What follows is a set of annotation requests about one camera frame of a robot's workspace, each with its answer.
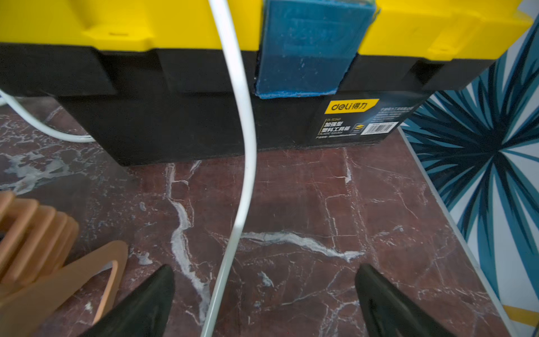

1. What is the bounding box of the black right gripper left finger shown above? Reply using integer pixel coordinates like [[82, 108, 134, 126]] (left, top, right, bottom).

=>
[[82, 265, 175, 336]]

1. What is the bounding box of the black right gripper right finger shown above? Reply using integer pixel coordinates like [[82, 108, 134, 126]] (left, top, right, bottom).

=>
[[355, 263, 454, 336]]

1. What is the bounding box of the yellow black toolbox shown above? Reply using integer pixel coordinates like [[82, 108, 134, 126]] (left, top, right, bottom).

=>
[[1, 1, 538, 166]]

